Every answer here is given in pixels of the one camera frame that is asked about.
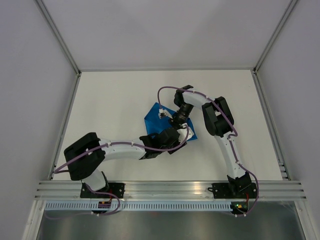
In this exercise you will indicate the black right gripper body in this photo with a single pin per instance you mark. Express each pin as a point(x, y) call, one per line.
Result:
point(180, 118)

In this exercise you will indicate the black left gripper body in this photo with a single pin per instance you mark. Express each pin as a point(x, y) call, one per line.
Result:
point(175, 143)

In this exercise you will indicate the blue cloth napkin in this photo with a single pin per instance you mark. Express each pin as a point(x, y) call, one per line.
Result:
point(154, 124)

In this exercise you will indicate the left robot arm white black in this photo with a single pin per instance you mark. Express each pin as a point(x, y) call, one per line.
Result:
point(84, 156)

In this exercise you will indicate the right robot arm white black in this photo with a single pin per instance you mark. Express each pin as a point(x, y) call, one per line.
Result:
point(219, 123)

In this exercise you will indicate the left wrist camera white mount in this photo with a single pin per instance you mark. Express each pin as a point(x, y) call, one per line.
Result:
point(185, 133)

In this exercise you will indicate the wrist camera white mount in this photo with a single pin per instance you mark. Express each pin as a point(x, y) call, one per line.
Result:
point(163, 113)
point(185, 133)

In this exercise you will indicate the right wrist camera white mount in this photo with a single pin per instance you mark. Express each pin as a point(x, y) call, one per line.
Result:
point(163, 113)

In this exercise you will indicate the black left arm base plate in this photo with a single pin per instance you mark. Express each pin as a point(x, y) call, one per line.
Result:
point(115, 188)

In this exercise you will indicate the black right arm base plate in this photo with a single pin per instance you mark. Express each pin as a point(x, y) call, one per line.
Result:
point(223, 191)

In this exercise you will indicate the aluminium mounting rail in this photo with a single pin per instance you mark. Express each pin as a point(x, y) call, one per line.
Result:
point(170, 190)

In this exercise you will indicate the white slotted cable duct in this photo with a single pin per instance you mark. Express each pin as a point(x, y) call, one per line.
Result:
point(81, 205)

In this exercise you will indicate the aluminium frame right post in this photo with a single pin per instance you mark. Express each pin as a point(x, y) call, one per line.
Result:
point(276, 33)

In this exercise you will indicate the aluminium frame post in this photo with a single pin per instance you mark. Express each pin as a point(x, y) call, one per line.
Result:
point(57, 34)
point(276, 33)

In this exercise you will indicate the aluminium frame left post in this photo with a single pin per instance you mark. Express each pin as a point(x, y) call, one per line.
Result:
point(57, 34)

